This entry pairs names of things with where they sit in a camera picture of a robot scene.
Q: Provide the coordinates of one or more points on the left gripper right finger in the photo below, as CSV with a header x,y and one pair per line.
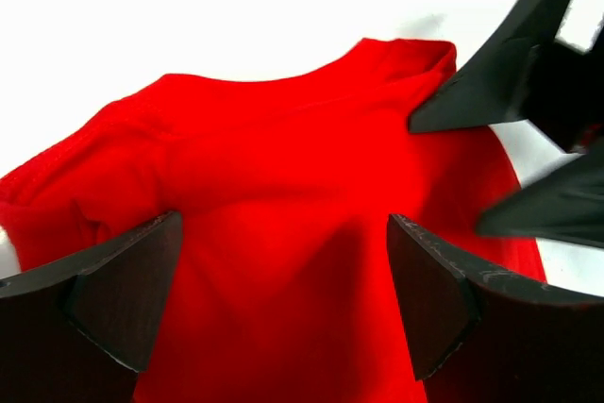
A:
x,y
478,332

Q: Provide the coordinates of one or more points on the red t shirt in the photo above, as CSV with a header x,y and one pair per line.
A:
x,y
283,291

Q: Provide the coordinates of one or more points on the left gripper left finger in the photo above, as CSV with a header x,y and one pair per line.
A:
x,y
83,328

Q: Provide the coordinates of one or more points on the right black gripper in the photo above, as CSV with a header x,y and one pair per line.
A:
x,y
523,72

